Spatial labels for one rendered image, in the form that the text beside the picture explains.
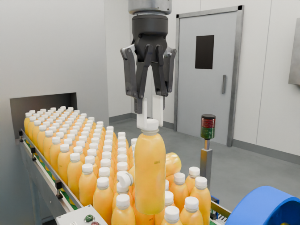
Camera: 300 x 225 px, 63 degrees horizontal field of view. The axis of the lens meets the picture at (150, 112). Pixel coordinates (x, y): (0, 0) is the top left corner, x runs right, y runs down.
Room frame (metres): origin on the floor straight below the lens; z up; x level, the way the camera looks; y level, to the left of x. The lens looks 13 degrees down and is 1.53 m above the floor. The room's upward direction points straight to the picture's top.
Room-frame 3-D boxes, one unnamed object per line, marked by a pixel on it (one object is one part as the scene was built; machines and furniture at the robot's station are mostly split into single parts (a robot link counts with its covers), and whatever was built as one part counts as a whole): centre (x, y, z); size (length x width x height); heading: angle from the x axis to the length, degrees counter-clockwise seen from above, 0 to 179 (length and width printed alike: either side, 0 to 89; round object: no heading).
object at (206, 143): (1.05, -0.26, 1.18); 0.06 x 0.06 x 0.16
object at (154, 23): (0.53, 0.00, 1.56); 0.08 x 0.07 x 0.09; 127
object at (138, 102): (0.51, 0.03, 1.43); 0.03 x 0.01 x 0.05; 127
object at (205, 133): (1.05, -0.26, 1.18); 0.06 x 0.06 x 0.05
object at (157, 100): (0.55, -0.02, 1.40); 0.03 x 0.01 x 0.07; 37
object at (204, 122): (1.05, -0.26, 1.23); 0.06 x 0.06 x 0.04
